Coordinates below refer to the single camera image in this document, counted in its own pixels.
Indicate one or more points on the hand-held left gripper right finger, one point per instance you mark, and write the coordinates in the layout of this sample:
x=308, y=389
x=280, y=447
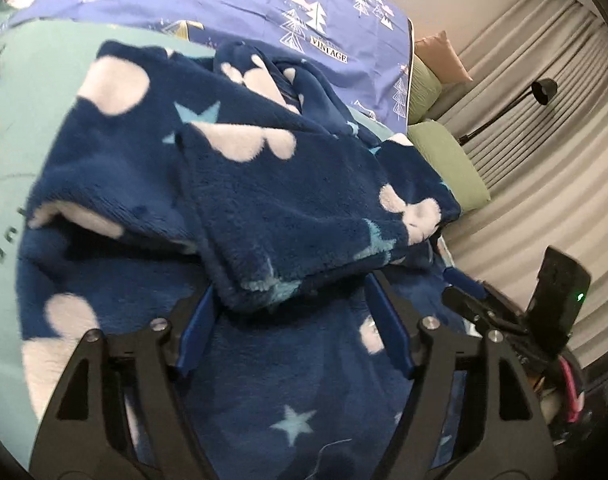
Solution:
x=386, y=322

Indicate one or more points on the black floor lamp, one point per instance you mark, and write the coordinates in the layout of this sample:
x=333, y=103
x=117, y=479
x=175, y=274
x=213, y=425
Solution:
x=544, y=91

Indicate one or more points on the grey curtain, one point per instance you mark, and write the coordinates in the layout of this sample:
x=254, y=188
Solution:
x=534, y=185

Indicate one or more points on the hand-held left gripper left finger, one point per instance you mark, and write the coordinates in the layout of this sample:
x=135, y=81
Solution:
x=198, y=332

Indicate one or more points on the person's dark jacket pink trim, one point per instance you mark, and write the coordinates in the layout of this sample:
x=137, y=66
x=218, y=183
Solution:
x=579, y=395

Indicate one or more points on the pink pillow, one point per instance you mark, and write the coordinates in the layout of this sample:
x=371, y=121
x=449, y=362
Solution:
x=441, y=52

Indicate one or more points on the navy fleece garment white print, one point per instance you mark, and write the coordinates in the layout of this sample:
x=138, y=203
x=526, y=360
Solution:
x=284, y=195

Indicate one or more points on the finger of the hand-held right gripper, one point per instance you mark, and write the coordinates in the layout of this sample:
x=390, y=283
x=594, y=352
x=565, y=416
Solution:
x=461, y=277
x=479, y=310

